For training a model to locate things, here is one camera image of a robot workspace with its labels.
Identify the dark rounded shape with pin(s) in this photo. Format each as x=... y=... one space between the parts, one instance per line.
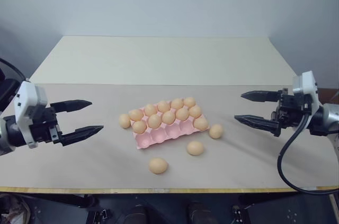
x=200 y=213
x=137 y=214

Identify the black rounded housing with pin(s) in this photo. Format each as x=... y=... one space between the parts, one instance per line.
x=7 y=94

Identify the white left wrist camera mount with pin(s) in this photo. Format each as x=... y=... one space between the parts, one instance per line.
x=26 y=97

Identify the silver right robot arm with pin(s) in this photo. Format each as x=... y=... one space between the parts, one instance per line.
x=329 y=115

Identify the pink egg tray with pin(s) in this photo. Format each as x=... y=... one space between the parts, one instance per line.
x=159 y=139

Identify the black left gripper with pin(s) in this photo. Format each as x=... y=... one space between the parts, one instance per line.
x=43 y=128

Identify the tan egg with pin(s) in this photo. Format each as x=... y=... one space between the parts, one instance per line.
x=168 y=117
x=150 y=109
x=154 y=121
x=124 y=121
x=177 y=103
x=195 y=111
x=136 y=115
x=139 y=126
x=158 y=165
x=195 y=148
x=201 y=124
x=182 y=114
x=163 y=106
x=189 y=102
x=216 y=131

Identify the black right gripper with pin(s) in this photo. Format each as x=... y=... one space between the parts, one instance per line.
x=290 y=110

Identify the reddish brown furniture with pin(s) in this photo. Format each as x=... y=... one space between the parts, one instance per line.
x=329 y=97

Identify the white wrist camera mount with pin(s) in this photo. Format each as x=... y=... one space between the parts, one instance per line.
x=26 y=97
x=307 y=83

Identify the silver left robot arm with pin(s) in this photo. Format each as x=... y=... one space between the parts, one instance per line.
x=10 y=134

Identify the black perforated panel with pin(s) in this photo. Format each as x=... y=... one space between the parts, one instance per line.
x=291 y=208

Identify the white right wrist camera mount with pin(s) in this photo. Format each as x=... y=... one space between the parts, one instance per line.
x=307 y=83

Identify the crumpled pale bag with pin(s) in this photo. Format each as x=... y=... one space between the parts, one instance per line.
x=13 y=209

